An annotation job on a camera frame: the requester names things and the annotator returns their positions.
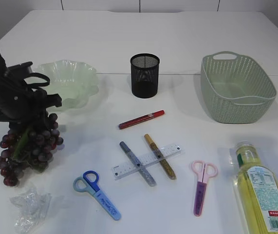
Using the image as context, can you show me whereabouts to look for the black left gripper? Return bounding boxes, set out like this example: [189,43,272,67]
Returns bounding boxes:
[0,54,62,122]

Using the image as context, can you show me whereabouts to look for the purple artificial grape bunch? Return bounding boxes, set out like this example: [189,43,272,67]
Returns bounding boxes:
[0,113,64,187]

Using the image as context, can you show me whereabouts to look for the clear plastic sheet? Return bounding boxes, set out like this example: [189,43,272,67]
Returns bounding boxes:
[9,187,52,234]

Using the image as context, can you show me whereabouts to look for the pink purple safety scissors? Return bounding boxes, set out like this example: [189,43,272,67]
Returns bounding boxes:
[190,160,218,216]

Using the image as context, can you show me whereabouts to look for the yellow drink bottle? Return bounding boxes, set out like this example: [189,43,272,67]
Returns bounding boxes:
[233,141,278,234]

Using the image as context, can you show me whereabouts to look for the pale green wavy plate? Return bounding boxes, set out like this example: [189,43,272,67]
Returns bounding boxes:
[34,59,99,112]

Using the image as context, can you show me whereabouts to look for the clear plastic ruler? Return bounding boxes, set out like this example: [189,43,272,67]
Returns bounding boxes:
[111,143,183,180]

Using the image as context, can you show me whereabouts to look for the black mesh pen holder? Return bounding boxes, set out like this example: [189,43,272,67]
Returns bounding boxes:
[130,53,160,98]

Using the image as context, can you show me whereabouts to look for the red marker pen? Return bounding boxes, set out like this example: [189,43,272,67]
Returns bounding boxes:
[118,110,165,130]

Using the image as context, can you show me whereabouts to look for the gold glitter pen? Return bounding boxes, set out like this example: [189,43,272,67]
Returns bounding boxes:
[144,134,176,180]

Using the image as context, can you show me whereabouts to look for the silver glitter pen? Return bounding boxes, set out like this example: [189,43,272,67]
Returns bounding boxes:
[119,141,157,187]

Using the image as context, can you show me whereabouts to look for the green woven plastic basket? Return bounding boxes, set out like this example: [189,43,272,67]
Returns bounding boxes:
[201,51,277,124]

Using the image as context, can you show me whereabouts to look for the blue safety scissors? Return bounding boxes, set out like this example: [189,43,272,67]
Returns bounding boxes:
[73,170,121,221]

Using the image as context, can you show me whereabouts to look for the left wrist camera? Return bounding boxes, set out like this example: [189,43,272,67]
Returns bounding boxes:
[4,61,33,79]

